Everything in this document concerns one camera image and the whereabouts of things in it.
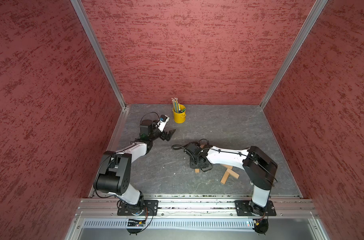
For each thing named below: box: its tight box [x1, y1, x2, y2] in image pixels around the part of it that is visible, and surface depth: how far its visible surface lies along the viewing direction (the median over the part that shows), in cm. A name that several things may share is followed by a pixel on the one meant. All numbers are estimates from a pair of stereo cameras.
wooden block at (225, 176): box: [220, 169, 232, 185], surface depth 85 cm
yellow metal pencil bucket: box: [172, 104, 187, 124], surface depth 108 cm
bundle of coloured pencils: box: [171, 97, 181, 113], surface depth 105 cm
